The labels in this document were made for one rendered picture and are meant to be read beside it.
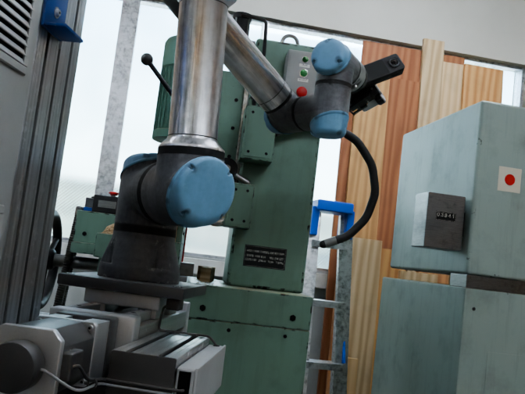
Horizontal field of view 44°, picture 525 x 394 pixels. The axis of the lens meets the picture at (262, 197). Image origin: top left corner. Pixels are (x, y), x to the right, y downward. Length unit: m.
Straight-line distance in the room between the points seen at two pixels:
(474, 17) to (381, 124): 0.90
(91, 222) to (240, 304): 0.49
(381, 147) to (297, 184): 1.57
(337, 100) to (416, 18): 2.50
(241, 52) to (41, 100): 0.45
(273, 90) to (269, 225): 0.57
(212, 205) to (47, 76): 0.33
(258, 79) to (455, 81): 2.43
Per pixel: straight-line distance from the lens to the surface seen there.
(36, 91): 1.06
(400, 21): 3.75
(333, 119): 1.31
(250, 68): 1.35
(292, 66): 1.86
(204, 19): 1.14
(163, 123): 1.91
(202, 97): 1.10
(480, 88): 3.72
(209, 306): 1.72
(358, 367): 3.16
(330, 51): 1.33
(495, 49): 3.95
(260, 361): 1.75
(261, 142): 1.78
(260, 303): 1.73
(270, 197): 1.85
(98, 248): 1.65
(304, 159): 1.87
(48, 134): 1.10
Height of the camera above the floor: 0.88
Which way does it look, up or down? 6 degrees up
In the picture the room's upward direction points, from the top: 7 degrees clockwise
